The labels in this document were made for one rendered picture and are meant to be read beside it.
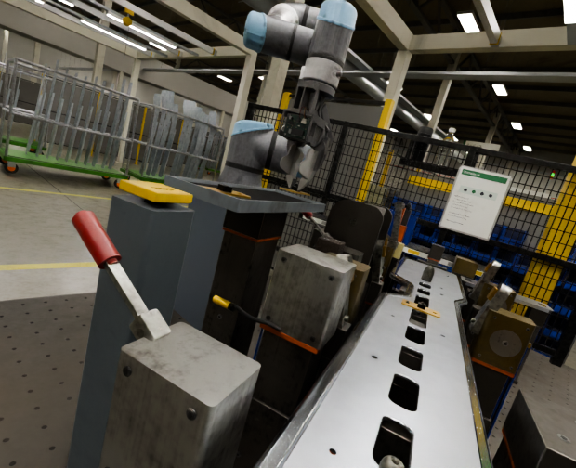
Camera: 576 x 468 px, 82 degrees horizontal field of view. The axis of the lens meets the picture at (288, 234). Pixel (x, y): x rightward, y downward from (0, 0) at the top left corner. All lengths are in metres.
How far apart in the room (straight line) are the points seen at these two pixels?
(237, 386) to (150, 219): 0.21
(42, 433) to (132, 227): 0.45
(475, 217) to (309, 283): 1.42
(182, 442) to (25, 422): 0.53
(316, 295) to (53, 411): 0.53
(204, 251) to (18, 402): 0.51
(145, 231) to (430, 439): 0.37
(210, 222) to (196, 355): 0.72
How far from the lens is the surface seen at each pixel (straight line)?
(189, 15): 7.13
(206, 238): 0.99
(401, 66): 5.62
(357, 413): 0.40
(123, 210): 0.42
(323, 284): 0.46
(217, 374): 0.28
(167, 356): 0.29
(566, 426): 0.52
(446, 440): 0.43
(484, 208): 1.81
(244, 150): 0.99
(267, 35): 0.83
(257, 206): 0.49
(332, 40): 0.73
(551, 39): 5.19
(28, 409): 0.81
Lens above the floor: 1.22
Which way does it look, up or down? 11 degrees down
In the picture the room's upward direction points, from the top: 15 degrees clockwise
